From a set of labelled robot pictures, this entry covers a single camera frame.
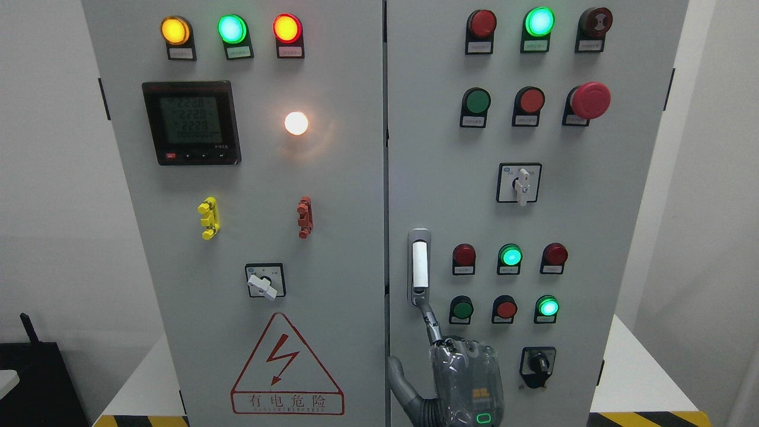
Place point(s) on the black rotary knob switch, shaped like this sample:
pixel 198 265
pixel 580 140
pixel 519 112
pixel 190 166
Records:
pixel 536 366

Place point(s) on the dark red indicator top right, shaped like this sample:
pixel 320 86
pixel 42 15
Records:
pixel 479 33

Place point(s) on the dark red indicator mid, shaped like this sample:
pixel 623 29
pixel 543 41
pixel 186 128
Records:
pixel 464 260
pixel 554 259

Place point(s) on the left door white selector switch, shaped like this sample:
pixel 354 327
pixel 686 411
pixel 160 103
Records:
pixel 265 280

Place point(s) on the red push button lower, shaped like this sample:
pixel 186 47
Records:
pixel 504 309

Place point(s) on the green lit indicator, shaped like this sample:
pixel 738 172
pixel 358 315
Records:
pixel 536 30
pixel 509 259

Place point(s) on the red electric hazard warning sticker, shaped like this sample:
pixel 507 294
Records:
pixel 283 376

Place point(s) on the red push button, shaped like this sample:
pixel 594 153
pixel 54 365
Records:
pixel 504 309
pixel 528 104

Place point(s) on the grey electrical cabinet door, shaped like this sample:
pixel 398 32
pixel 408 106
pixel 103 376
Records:
pixel 443 178
pixel 334 278

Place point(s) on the green indicator light top left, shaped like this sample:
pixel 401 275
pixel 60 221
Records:
pixel 235 37

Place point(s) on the green push button upper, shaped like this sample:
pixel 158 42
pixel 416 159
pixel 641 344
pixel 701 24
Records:
pixel 474 108

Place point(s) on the yellow terminal connector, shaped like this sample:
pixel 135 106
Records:
pixel 209 217

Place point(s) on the black box with antenna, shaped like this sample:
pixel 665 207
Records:
pixel 45 395

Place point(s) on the grey electrical cabinet left door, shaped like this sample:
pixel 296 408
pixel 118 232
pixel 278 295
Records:
pixel 334 278

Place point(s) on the dark red indicator mid right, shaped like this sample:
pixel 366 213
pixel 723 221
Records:
pixel 554 259

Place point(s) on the yellow indicator light top left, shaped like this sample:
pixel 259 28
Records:
pixel 177 33

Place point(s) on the dark red buzzer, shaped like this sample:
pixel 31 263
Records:
pixel 593 24

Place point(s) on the red lit indicator light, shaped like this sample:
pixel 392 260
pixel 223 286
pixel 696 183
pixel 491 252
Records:
pixel 288 33

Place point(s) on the green lit indicator middle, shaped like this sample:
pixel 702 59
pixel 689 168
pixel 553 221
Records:
pixel 509 259

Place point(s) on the red terminal connector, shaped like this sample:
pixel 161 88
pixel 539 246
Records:
pixel 305 219

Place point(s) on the black digital power meter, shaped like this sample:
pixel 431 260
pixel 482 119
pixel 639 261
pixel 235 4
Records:
pixel 192 122

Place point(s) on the grey electrical cabinet right door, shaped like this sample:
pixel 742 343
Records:
pixel 443 178

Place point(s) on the white selector switch upper right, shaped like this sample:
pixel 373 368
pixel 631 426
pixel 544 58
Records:
pixel 518 182

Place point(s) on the red emergency stop mushroom button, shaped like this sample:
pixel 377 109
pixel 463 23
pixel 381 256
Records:
pixel 586 102

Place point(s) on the red push button upper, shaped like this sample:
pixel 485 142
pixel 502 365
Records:
pixel 528 104

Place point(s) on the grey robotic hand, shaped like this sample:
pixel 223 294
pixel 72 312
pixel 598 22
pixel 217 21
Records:
pixel 467 381

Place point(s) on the green lit indicator top right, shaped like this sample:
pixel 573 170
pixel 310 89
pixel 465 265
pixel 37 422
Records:
pixel 536 30

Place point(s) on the green lit push button lower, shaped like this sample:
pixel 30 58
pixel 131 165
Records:
pixel 546 309

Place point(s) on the dark red indicator mid left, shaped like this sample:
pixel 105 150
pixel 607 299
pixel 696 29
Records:
pixel 464 260

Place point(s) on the white glowing indicator lamp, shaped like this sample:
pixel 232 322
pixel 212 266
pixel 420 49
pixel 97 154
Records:
pixel 296 123

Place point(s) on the silver door lock handle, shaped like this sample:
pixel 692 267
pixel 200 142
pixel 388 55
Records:
pixel 418 265

